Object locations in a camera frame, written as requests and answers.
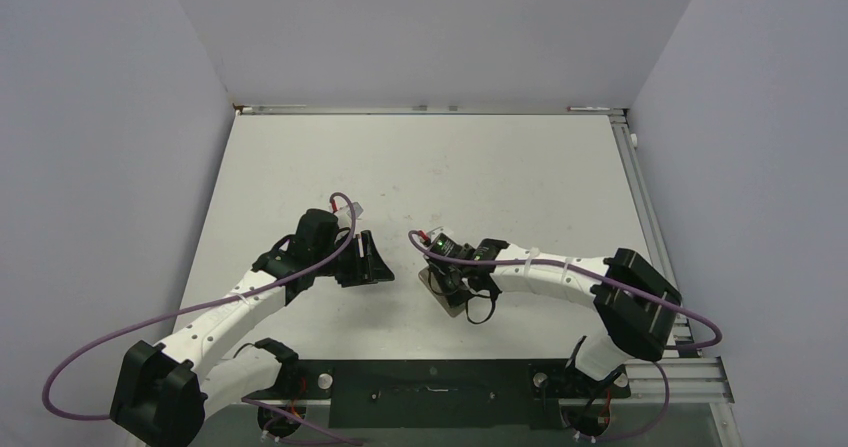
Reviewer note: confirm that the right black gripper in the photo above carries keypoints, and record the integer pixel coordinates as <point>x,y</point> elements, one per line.
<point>454,297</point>

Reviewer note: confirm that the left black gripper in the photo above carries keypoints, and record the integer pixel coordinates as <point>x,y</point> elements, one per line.
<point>364,272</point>

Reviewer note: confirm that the beige remote control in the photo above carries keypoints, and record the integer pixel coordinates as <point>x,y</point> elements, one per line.
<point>450,295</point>

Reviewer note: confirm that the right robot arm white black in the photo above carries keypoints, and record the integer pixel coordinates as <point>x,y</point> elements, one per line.
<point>636,306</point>

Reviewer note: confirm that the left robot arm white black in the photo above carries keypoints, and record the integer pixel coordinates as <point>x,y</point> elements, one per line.
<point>166,391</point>

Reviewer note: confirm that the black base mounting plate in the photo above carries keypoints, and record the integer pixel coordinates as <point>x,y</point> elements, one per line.
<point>443,393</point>

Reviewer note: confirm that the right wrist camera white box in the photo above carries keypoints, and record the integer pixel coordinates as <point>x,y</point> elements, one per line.
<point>428,236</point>

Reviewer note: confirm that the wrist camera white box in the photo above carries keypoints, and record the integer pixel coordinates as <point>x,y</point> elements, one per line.
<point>347,215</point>
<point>428,236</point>

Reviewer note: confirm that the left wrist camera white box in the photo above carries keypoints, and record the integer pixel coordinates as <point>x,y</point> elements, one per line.
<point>347,215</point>

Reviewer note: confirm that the aluminium frame rail back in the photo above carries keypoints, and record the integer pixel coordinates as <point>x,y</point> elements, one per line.
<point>423,109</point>

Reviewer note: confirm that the aluminium frame rail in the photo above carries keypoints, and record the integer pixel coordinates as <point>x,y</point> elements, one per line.
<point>423,109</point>
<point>657,251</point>

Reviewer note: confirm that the aluminium frame rail right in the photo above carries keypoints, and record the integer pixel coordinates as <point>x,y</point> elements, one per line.
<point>657,251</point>

